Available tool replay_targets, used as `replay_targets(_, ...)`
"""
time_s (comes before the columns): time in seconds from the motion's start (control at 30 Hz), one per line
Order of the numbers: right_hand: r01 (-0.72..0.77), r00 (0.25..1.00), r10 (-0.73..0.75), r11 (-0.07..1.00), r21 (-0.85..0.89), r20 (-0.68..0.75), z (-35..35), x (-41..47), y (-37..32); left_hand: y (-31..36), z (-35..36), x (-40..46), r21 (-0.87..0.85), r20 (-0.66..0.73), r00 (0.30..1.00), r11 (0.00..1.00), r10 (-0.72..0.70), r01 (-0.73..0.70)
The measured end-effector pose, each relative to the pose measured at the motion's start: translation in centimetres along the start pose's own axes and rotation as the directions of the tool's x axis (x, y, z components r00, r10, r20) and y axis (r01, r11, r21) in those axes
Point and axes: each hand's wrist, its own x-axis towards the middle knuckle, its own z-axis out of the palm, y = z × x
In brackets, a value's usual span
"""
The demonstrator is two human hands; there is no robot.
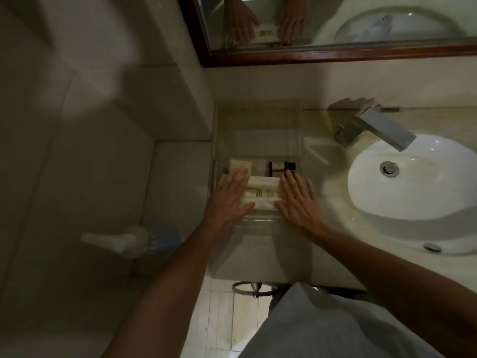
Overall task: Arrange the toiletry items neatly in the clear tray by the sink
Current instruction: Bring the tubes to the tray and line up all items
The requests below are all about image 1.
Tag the person's right hand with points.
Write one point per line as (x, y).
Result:
(300, 208)

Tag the person's left hand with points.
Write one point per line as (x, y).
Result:
(225, 205)

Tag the person's right thumb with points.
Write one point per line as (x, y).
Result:
(280, 210)

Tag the person's left thumb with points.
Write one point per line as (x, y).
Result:
(248, 210)

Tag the cream paper toiletry packet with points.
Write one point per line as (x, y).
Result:
(261, 193)

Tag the person's left forearm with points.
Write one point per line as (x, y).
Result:
(186, 294)

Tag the person's right forearm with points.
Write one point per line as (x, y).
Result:
(395, 287)

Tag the small dark toiletry bottle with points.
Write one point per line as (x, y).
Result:
(280, 166)

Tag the cream flat toiletry packet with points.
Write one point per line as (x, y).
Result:
(242, 164)

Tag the clear acrylic amenity tray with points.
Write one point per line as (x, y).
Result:
(261, 134)

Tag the chrome sink drain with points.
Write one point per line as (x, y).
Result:
(389, 169)

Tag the white pump soap dispenser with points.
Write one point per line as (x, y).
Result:
(134, 240)

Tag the grey shirt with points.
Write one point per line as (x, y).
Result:
(324, 328)

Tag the chrome square faucet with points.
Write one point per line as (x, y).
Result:
(376, 126)

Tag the white round sink basin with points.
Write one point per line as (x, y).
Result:
(428, 197)

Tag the wooden framed wall mirror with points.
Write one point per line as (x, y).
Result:
(335, 54)

